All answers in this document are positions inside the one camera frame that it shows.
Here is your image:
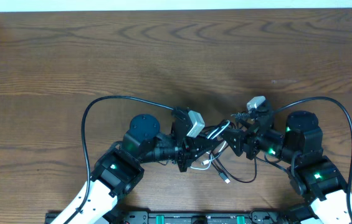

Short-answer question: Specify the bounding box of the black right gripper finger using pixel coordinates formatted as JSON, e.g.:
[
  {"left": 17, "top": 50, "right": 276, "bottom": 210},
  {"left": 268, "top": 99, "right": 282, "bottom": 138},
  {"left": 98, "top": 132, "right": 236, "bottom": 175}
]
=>
[
  {"left": 231, "top": 112, "right": 256, "bottom": 123},
  {"left": 222, "top": 129, "right": 247, "bottom": 157}
]

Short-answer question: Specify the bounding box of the white cable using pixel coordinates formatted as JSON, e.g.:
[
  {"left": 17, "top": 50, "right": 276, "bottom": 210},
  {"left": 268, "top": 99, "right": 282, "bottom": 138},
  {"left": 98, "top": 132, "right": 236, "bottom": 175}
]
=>
[{"left": 189, "top": 120, "right": 231, "bottom": 171}]

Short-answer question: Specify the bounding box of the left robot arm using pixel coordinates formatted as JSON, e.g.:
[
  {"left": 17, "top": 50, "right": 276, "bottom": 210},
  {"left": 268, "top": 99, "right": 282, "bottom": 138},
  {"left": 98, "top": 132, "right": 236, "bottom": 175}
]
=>
[{"left": 53, "top": 111, "right": 220, "bottom": 223}]

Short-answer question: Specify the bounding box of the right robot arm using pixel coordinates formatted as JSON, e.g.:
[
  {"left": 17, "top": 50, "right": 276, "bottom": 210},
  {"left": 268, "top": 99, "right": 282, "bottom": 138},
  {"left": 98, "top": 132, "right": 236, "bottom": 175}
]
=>
[{"left": 221, "top": 111, "right": 352, "bottom": 223}]

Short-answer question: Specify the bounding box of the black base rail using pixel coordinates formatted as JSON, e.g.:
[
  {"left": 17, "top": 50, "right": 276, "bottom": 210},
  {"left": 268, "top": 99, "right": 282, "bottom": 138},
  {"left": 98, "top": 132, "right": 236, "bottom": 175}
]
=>
[{"left": 44, "top": 203, "right": 320, "bottom": 224}]

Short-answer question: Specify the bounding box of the left camera black cable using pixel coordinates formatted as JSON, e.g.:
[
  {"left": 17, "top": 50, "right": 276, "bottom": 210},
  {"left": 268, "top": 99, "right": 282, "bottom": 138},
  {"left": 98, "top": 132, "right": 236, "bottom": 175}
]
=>
[{"left": 60, "top": 95, "right": 179, "bottom": 224}]

